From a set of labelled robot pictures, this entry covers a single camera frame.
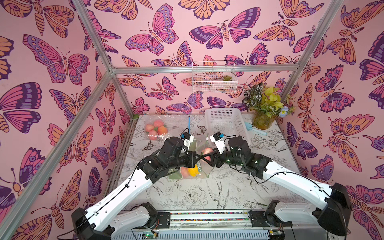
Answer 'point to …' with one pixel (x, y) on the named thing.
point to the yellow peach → (194, 172)
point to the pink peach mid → (185, 172)
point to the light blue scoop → (249, 126)
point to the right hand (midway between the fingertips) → (206, 152)
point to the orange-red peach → (162, 130)
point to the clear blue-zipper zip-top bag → (176, 125)
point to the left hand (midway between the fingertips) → (202, 156)
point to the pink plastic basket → (229, 121)
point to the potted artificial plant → (265, 105)
